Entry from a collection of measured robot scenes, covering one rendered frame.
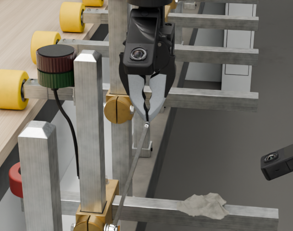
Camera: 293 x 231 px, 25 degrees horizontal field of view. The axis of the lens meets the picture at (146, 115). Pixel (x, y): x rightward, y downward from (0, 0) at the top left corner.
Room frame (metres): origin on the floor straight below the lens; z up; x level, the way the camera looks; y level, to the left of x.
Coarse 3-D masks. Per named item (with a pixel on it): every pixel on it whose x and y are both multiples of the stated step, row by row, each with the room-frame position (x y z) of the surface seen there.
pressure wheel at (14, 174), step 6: (18, 162) 1.01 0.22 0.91; (12, 168) 0.98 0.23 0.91; (18, 168) 0.98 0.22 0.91; (12, 174) 0.96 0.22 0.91; (18, 174) 0.96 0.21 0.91; (12, 180) 0.95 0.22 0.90; (18, 180) 0.95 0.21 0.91; (12, 186) 0.95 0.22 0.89; (18, 186) 0.94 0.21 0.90; (12, 192) 0.96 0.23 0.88; (18, 192) 0.95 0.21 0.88
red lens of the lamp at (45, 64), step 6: (36, 54) 0.92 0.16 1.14; (72, 54) 0.92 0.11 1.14; (36, 60) 0.92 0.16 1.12; (42, 60) 0.91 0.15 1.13; (48, 60) 0.90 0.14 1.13; (54, 60) 0.90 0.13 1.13; (60, 60) 0.90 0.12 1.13; (66, 60) 0.91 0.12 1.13; (72, 60) 0.91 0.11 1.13; (42, 66) 0.91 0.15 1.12; (48, 66) 0.90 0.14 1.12; (54, 66) 0.90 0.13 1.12; (60, 66) 0.90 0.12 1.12; (66, 66) 0.91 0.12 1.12; (72, 66) 0.91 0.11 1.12
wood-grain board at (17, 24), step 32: (0, 0) 2.05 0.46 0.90; (32, 0) 2.05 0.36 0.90; (64, 0) 2.05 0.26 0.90; (0, 32) 1.73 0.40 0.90; (32, 32) 1.73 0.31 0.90; (64, 32) 1.73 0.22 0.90; (0, 64) 1.49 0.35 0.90; (32, 64) 1.49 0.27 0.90; (0, 128) 1.15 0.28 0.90; (0, 160) 1.05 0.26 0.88
